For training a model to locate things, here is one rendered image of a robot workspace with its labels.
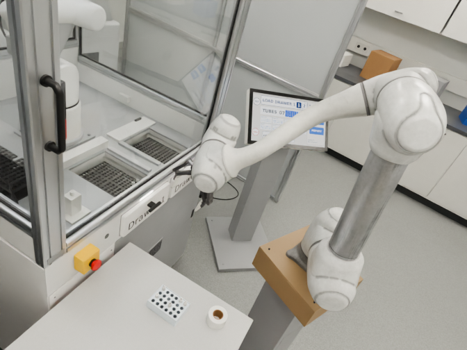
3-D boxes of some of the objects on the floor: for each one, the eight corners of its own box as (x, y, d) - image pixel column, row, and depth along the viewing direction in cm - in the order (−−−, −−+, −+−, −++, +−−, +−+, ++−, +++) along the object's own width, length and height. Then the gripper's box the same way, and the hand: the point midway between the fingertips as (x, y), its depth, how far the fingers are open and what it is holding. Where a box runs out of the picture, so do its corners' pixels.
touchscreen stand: (276, 269, 251) (336, 155, 192) (217, 271, 235) (263, 148, 177) (257, 220, 288) (302, 112, 230) (205, 219, 273) (239, 103, 215)
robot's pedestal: (289, 367, 195) (349, 287, 152) (249, 398, 177) (304, 317, 134) (256, 323, 212) (301, 239, 169) (217, 347, 194) (256, 261, 151)
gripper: (235, 182, 125) (212, 215, 139) (189, 137, 130) (170, 173, 144) (224, 190, 120) (200, 224, 133) (175, 142, 124) (157, 180, 138)
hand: (185, 196), depth 138 cm, fingers open, 13 cm apart
